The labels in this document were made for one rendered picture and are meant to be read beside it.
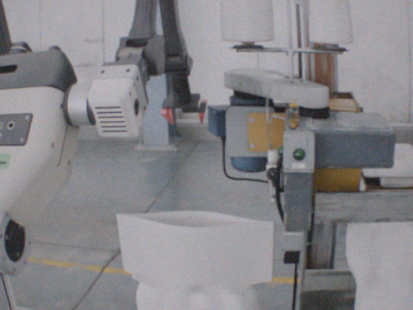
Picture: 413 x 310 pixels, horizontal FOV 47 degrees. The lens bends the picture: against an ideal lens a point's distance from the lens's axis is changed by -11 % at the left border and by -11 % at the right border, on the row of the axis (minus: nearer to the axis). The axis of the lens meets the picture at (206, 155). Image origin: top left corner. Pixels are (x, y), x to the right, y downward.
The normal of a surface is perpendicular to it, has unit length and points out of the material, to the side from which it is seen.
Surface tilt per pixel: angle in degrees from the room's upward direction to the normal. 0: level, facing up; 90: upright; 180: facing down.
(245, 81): 90
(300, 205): 90
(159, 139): 90
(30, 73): 50
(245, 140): 90
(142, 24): 67
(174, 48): 111
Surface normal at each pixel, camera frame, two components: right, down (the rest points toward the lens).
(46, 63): -0.15, -0.41
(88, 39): -0.17, 0.27
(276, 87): -0.88, 0.16
